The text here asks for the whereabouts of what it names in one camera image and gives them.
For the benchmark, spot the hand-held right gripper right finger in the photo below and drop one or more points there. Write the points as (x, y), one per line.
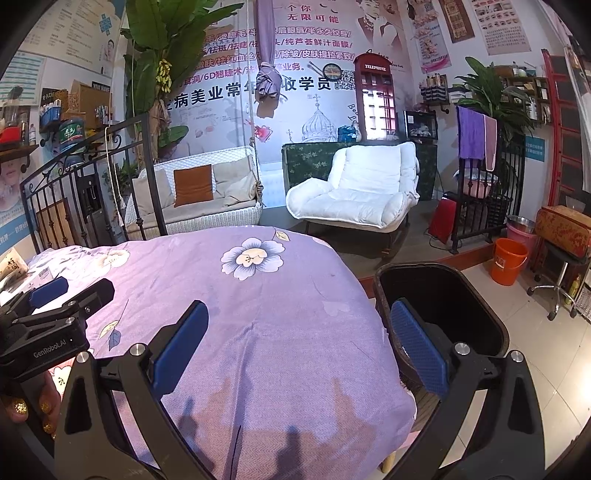
(418, 350)

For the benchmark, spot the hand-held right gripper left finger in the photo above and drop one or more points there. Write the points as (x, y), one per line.
(180, 350)

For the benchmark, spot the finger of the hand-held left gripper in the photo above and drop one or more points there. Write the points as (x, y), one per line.
(46, 291)
(94, 293)

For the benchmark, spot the black trash bin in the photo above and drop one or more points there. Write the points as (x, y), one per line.
(443, 300)

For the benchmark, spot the person's left hand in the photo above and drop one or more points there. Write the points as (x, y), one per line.
(27, 401)

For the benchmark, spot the brown paper bag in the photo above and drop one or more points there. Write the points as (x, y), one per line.
(11, 265)

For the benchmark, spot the black water dispenser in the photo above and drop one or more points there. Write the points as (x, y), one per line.
(90, 198)

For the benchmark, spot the purple floral blanket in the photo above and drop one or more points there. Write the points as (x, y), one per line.
(277, 346)

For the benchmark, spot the beige cushion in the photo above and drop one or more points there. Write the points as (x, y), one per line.
(152, 191)
(235, 182)

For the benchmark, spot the white wicker swing sofa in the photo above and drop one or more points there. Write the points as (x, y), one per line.
(194, 217)

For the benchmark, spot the orange bucket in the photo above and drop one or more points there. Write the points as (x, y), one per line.
(508, 263)

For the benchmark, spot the orange cushion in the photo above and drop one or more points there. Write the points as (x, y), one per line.
(194, 184)

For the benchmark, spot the pink bucket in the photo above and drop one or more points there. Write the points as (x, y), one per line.
(524, 242)

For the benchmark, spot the blue water jug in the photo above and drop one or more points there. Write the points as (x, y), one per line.
(69, 136)

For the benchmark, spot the rolling stool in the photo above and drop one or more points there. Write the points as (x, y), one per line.
(558, 277)

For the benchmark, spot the red cloth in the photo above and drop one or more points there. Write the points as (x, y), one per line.
(11, 134)

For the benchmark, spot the metal basin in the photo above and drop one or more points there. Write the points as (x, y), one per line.
(521, 224)

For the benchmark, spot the white padded armchair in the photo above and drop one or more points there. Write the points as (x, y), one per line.
(355, 189)

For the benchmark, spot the blue organizer basket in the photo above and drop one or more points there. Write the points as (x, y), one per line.
(51, 117)

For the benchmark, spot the pink basin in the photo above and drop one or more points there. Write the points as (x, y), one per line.
(480, 187)

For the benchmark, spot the brown patterned case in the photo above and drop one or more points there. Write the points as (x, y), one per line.
(563, 228)

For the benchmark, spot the black metal rack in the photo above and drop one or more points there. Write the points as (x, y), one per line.
(512, 184)

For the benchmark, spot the cardboard box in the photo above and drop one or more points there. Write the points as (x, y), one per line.
(90, 99)

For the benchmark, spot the blue framed list poster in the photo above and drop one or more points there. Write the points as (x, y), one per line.
(21, 76)

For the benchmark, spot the green floral cabinet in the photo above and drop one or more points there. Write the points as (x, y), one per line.
(309, 161)

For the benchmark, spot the pink towel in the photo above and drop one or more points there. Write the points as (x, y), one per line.
(490, 143)

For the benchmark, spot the purple towel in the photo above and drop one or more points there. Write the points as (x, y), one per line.
(471, 134)

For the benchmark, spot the black framed picture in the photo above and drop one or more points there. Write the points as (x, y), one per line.
(420, 124)

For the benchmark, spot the blue plastic bag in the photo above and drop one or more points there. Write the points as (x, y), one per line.
(348, 134)

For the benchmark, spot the red telephone booth cabinet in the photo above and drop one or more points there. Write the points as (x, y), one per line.
(375, 92)

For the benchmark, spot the green potted plant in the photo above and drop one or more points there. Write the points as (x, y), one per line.
(494, 97)

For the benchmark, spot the red ladder shelf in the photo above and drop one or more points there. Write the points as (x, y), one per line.
(565, 129)

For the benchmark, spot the banana plant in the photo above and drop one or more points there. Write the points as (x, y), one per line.
(171, 37)

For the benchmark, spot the wooden shelf unit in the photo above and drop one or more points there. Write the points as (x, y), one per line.
(526, 92)

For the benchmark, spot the purple hanging cloth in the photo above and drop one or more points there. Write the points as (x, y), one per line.
(268, 46)

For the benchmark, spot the face wall poster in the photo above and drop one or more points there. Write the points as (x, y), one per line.
(11, 203)

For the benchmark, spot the black metal bed frame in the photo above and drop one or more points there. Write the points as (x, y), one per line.
(154, 175)

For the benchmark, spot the wooden wall shelf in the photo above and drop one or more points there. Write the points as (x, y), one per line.
(18, 148)

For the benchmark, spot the blue wall sign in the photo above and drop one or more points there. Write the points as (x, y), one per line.
(534, 147)

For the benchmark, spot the small bottle wall shelf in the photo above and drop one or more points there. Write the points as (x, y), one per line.
(434, 94)

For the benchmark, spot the white text wall poster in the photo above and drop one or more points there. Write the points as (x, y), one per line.
(69, 32)

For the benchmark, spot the pink portrait wall poster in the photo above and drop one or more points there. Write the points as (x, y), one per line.
(429, 37)

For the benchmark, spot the large wall poster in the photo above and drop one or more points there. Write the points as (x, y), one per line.
(318, 46)

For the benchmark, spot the brown tower wall poster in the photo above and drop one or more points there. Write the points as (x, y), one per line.
(457, 21)

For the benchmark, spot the eyebrow chart wall poster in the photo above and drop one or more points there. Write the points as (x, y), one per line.
(501, 25)

